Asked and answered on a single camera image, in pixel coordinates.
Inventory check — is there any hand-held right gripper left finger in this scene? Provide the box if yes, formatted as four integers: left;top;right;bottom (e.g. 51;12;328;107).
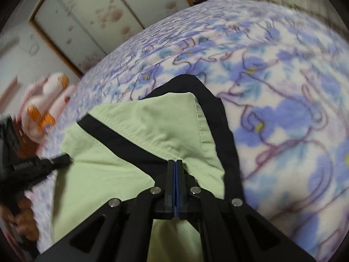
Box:
34;159;177;262

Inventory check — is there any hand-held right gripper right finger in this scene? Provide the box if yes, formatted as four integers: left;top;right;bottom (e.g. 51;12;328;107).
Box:
176;159;317;262

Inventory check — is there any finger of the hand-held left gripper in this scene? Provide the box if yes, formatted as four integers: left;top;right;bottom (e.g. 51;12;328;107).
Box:
11;153;74;182

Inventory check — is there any green and black hooded jacket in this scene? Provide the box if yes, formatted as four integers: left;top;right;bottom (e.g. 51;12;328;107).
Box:
51;75;246;262

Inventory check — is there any person's left hand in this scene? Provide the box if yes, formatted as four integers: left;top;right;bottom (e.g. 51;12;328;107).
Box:
0;196;40;242

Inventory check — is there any wooden headboard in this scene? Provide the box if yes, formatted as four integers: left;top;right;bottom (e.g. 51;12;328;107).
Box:
12;119;43;157

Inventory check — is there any folded bear print quilt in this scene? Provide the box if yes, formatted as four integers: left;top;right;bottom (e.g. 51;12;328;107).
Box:
16;72;78;146

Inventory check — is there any blue floral blanket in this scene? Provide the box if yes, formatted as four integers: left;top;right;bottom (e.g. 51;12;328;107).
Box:
24;0;349;260

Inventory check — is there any floral sliding door wardrobe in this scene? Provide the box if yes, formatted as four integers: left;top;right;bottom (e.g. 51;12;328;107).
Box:
29;0;198;75

